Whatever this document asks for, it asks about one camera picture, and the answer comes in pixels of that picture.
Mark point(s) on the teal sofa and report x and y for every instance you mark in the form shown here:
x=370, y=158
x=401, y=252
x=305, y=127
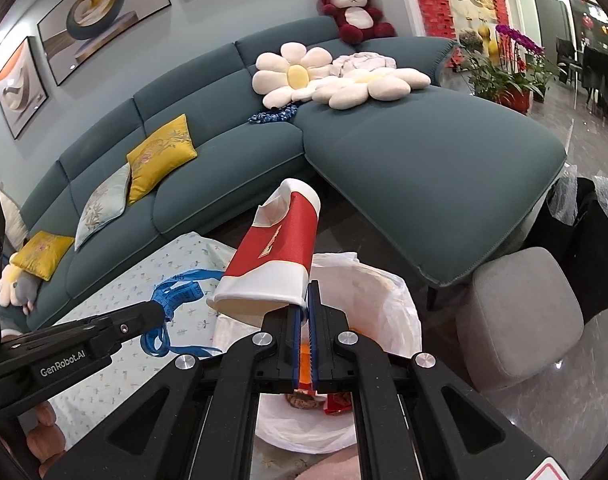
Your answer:
x=408, y=160

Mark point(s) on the pink fuzzy cloth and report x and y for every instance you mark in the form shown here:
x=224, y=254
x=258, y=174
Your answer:
x=334, y=470

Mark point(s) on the small yellow embroidered cushion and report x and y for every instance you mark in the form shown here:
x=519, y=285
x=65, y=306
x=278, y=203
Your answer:
x=41, y=255

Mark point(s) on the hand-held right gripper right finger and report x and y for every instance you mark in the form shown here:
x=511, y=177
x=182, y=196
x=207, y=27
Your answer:
x=314, y=330

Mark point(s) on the brown item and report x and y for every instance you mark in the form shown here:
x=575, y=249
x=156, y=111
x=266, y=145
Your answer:
x=303, y=401

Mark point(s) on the upright white flower cushion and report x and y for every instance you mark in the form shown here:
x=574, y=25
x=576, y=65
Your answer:
x=294, y=75

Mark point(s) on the grey square ottoman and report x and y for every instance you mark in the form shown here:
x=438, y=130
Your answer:
x=518, y=320

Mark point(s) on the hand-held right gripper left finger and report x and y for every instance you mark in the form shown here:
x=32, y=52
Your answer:
x=297, y=340

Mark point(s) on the purple orchid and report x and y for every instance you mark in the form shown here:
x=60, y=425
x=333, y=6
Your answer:
x=523, y=40

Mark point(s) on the large yellow embroidered cushion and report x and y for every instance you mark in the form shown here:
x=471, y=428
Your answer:
x=161, y=157

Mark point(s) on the red and white paper cup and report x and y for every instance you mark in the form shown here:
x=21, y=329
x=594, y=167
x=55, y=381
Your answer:
x=279, y=250

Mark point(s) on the pink folded cloth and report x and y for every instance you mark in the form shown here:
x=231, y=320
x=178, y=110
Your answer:
x=364, y=62

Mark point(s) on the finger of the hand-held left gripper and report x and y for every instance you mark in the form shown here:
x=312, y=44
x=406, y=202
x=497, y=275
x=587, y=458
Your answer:
x=139, y=317

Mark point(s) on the light blue printed tablecloth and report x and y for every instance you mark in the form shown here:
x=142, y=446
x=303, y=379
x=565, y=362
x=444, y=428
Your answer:
x=134, y=290

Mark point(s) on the green potted plant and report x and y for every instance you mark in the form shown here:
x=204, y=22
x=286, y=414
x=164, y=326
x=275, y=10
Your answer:
x=493, y=72

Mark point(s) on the blue ribbon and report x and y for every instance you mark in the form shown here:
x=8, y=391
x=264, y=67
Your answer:
x=181, y=292

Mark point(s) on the red and white plush bear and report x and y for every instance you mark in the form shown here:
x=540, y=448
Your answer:
x=356, y=10

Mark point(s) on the flat white flower cushion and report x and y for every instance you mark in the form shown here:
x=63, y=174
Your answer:
x=378, y=87

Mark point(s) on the person's left hand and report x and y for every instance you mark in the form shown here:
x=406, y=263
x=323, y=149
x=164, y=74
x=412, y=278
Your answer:
x=46, y=445

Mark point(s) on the light blue embroidered cushion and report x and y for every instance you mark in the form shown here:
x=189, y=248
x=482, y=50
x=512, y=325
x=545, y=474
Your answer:
x=104, y=207

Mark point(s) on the black dining chair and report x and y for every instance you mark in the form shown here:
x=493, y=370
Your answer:
x=603, y=80

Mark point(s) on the white trash bag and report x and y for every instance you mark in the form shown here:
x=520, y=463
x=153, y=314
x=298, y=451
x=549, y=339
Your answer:
x=383, y=310

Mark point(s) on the black bag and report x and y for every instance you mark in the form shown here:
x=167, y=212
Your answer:
x=588, y=250

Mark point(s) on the dark tall cabinet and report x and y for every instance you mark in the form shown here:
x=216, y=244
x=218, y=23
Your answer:
x=551, y=20

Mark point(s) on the grey white cushion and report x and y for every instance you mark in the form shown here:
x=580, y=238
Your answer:
x=13, y=217

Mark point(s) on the orange grey abstract wall picture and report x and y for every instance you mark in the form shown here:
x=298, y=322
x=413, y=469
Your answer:
x=21, y=87

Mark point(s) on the orange wrapper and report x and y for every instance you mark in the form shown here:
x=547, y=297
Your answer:
x=305, y=365

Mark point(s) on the red packet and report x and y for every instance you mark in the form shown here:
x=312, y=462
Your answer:
x=339, y=404

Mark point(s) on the cream and grey plush toy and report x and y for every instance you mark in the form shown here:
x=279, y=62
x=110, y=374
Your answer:
x=19, y=287

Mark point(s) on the blue patterned cloth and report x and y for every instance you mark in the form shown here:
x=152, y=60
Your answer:
x=274, y=114

